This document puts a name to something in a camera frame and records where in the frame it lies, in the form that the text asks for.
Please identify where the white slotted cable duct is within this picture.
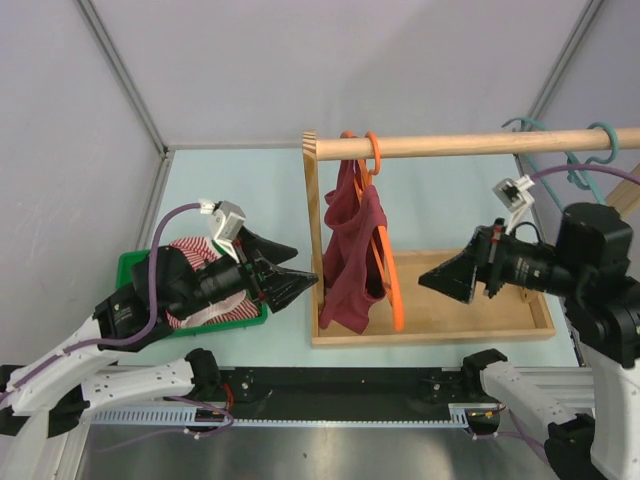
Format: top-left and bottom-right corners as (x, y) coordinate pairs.
(90, 402), (469, 429)

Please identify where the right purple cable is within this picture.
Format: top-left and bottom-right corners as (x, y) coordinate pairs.
(529, 165), (640, 186)

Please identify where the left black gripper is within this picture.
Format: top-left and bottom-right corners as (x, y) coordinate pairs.
(172, 227), (320, 320)

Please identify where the maroon tank top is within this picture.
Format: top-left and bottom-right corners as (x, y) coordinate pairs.
(319, 160), (387, 334)

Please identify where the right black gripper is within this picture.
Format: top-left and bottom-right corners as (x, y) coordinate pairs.
(417, 216), (585, 300)

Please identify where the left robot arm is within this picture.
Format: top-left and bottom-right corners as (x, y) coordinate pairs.
(1, 228), (318, 437)

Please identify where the teal plastic hanger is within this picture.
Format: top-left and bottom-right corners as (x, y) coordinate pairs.
(501, 117), (623, 206)

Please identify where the orange plastic hanger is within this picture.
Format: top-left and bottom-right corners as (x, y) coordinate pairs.
(353, 131), (405, 332)

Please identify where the green plastic tray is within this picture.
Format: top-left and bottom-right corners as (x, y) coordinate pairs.
(113, 248), (270, 341)

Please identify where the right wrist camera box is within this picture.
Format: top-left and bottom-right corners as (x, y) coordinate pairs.
(493, 175), (534, 234)

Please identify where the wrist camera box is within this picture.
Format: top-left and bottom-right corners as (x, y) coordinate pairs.
(493, 175), (534, 234)
(199, 199), (246, 263)

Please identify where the wooden clothes rack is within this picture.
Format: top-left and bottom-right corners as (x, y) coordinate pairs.
(302, 128), (639, 347)

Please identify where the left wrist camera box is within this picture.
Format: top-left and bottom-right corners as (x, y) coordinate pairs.
(199, 199), (246, 263)

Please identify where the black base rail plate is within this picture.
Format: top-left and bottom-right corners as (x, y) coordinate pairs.
(206, 367), (501, 414)

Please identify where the red white striped tank top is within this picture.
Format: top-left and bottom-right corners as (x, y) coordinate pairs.
(166, 236), (261, 330)

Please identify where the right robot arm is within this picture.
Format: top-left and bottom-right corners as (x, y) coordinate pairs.
(418, 203), (639, 479)

